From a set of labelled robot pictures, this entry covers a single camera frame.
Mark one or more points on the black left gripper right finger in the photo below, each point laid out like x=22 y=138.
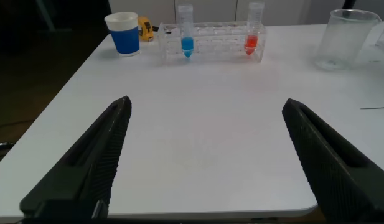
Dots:
x=335 y=174

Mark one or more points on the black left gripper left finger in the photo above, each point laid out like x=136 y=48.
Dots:
x=86 y=174

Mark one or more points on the clear beaker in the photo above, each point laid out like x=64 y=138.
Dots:
x=342 y=40

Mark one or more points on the test tube with red liquid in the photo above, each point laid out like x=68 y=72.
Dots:
x=251 y=41

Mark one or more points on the test tube with blue liquid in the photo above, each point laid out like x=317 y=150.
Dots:
x=187 y=44

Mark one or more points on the thin black stick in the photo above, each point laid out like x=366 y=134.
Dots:
x=375 y=108

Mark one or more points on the blue and white paper cup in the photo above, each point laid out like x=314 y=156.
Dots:
x=125 y=40

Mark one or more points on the yellow tape measure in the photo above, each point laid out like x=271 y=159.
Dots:
x=145 y=30

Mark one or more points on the white folding partition screen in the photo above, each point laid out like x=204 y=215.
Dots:
x=216 y=9

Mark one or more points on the metal chair frame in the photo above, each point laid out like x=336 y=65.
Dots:
x=2 y=145

